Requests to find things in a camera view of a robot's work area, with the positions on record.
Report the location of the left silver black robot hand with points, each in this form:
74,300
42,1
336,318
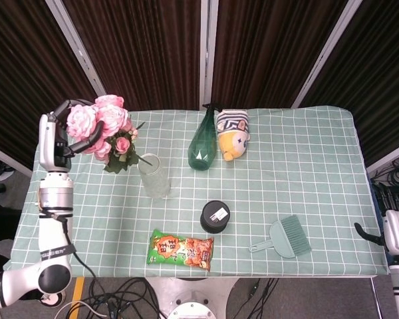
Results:
58,136

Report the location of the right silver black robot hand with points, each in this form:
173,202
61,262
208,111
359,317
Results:
397,232

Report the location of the pink artificial flower bouquet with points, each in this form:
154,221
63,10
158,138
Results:
109,129

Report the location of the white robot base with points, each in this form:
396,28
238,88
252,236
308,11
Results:
190,297

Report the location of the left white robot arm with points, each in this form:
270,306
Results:
46,232

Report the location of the clear glass cylinder vase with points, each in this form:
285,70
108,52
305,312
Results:
154,177

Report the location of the dark slatted partition panel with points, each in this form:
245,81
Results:
269,50
136,50
365,73
30,66

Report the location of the teal mini brush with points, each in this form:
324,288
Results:
296,234

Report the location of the teal mini dustpan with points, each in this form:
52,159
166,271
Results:
279,244

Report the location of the green plastic spray bottle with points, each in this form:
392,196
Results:
203,143

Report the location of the black white sneaker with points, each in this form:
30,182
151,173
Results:
51,300

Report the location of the green orange snack bag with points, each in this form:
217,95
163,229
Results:
181,252

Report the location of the green checked tablecloth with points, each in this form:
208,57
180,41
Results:
219,189

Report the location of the yellow plush toy striped hat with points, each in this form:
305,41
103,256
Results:
233,134

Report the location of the black cylindrical can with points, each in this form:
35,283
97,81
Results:
214,216

